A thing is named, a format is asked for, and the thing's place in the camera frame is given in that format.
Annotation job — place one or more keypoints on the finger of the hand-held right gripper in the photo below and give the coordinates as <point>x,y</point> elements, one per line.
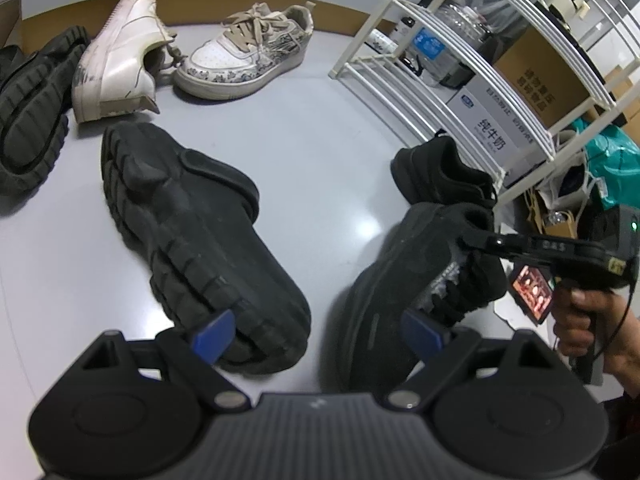
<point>490,246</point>

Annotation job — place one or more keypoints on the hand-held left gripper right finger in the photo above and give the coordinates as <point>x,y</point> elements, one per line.
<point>425,332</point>

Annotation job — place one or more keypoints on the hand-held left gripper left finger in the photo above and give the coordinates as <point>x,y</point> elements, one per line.
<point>215,335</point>

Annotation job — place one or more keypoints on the black lace-up sneaker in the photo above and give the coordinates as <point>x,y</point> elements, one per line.
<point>440,170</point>
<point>390,285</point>

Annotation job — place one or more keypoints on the white shoe rack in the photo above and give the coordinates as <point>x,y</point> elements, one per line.
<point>405,12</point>

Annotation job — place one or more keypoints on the white sneaker grey print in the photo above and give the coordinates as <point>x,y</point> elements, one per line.
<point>225,60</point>

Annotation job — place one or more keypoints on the person's right hand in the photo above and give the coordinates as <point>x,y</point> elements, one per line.
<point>572,325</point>

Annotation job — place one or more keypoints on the smartphone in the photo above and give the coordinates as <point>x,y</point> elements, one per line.
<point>532,292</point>

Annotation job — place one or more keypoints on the brown paper bag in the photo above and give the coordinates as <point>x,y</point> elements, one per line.
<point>550,220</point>

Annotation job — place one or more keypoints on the white plastic bag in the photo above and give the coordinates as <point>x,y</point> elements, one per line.
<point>570,180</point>

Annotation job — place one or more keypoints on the teal plastic bag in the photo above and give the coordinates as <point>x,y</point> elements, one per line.
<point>615,160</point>

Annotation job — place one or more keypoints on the large water bottle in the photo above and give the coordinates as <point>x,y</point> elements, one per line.
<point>450,25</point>

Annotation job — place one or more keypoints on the white labelled bottle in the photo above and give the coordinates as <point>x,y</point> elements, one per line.
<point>381,41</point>

